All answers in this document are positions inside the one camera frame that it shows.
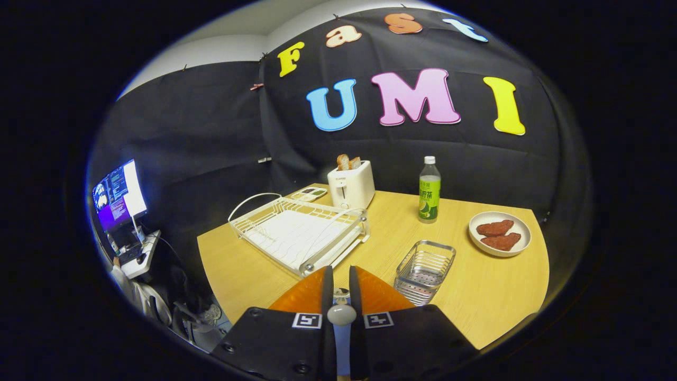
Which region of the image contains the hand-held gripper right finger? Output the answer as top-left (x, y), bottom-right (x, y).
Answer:
top-left (348, 266), bottom-right (479, 381)

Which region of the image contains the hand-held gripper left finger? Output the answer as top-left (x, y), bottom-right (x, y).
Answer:
top-left (211, 266), bottom-right (337, 381)

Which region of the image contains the metal spoon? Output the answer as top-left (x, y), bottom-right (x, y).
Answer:
top-left (327, 287), bottom-right (358, 326)

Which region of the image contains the metal wire basket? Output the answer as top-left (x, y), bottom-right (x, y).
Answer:
top-left (394, 240), bottom-right (456, 307)

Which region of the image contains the white wire dish rack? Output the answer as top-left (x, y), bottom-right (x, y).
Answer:
top-left (228, 193), bottom-right (371, 278)

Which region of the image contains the white divided seasoning dish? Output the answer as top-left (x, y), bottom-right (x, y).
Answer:
top-left (290, 186), bottom-right (328, 203)

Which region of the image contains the small white dish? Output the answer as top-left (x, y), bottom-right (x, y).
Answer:
top-left (469, 211), bottom-right (532, 258)

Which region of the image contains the white toaster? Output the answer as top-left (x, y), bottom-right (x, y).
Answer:
top-left (327, 160), bottom-right (376, 210)

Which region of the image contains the green label drink bottle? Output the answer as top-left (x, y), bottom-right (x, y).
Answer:
top-left (418, 156), bottom-right (442, 224)

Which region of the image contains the red meat piece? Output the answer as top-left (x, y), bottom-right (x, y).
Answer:
top-left (480, 232), bottom-right (522, 251)
top-left (476, 220), bottom-right (515, 237)

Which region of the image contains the white side desk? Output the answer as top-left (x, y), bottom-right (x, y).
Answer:
top-left (121, 230), bottom-right (162, 279)

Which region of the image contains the black backdrop cloth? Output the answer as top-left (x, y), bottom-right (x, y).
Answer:
top-left (87, 6), bottom-right (593, 297)

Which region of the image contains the computer monitor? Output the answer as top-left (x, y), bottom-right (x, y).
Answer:
top-left (92, 159), bottom-right (148, 233)

